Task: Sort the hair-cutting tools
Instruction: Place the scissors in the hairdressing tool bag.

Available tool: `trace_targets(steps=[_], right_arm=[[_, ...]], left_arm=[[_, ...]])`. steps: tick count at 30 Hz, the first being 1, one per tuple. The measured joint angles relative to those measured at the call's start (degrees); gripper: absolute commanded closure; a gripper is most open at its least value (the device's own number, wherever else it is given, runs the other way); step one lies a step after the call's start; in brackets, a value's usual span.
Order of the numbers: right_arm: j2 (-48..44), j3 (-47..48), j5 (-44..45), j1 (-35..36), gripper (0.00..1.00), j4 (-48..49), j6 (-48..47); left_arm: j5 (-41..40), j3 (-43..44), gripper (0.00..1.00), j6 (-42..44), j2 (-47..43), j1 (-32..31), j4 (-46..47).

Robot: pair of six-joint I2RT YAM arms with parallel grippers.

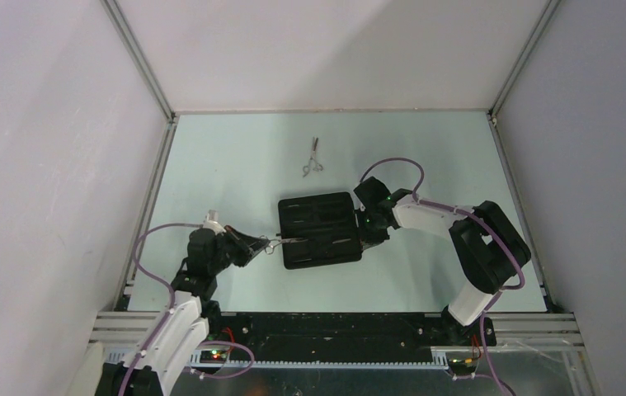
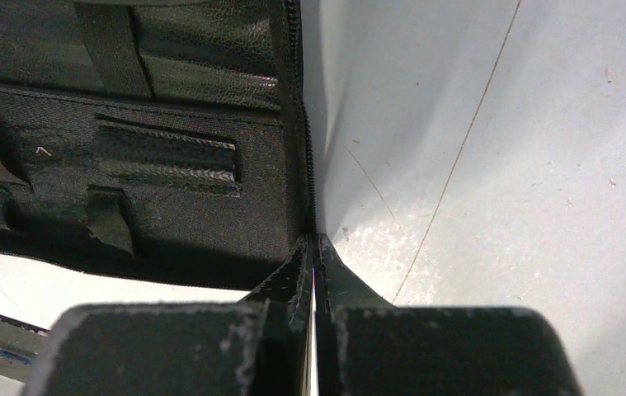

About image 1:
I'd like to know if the aluminium front frame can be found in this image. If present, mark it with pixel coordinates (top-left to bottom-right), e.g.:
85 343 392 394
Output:
88 310 587 378

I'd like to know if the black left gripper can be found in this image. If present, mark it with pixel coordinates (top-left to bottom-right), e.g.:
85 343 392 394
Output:
209 226 270 275

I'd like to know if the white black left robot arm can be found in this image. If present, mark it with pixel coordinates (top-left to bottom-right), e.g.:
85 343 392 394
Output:
94 221 271 395

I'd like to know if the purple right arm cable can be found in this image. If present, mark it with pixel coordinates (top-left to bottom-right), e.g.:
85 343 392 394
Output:
359 158 527 396

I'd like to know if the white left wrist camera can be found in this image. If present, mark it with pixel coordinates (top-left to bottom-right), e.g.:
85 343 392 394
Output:
201 210 226 234

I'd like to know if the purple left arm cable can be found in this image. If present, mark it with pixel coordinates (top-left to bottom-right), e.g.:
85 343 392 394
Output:
116 222 257 396

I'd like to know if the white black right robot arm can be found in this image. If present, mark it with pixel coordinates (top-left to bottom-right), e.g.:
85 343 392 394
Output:
354 177 531 345

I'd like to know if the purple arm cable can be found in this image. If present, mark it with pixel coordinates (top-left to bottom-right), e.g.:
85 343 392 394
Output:
116 222 257 396
359 158 527 396

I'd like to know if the black zippered tool case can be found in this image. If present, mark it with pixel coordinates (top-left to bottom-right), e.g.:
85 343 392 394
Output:
277 191 362 270

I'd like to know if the silver thinning scissors far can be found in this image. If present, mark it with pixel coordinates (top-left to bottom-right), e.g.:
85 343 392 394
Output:
302 137 324 177

